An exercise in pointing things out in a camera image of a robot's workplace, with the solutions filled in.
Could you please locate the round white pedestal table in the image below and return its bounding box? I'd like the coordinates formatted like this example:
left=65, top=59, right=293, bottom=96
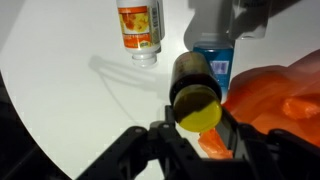
left=0, top=0, right=320, bottom=180

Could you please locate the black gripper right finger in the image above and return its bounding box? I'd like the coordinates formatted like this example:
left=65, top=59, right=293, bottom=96
left=203, top=109, right=320, bottom=180

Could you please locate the white bottle with orange label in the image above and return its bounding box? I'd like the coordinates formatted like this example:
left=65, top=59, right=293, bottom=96
left=116, top=0, right=165, bottom=67

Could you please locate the blue box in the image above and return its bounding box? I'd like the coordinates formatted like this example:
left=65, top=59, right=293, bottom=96
left=193, top=41, right=234, bottom=102

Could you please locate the orange plastic bag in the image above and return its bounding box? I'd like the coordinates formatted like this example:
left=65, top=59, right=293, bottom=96
left=197, top=49, right=320, bottom=160

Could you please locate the dark bottle with yellow cap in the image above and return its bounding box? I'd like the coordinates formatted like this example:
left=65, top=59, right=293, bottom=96
left=169, top=52, right=222, bottom=132

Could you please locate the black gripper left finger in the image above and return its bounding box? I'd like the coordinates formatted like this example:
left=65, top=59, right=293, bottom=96
left=76, top=105, right=200, bottom=180

